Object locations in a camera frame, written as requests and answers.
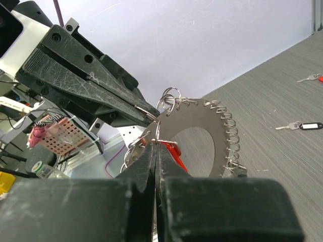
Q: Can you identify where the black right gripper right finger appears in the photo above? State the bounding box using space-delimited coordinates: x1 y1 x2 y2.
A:
155 145 304 241

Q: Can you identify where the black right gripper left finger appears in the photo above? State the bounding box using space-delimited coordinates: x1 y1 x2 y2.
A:
1 144 154 241

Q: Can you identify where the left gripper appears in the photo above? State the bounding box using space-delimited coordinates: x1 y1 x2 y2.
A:
16 25 159 128

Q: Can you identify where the key with red white tag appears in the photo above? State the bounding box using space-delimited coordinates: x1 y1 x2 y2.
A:
159 140 188 172

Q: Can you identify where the pink perforated basket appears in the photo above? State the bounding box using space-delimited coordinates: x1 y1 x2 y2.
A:
27 114 89 156

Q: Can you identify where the key with black tag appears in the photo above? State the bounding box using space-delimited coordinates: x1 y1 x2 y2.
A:
275 121 323 131

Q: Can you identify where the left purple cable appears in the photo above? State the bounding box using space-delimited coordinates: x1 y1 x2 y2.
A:
52 0 65 27

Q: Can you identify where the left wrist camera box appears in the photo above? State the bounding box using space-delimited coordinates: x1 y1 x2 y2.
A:
1 1 52 77

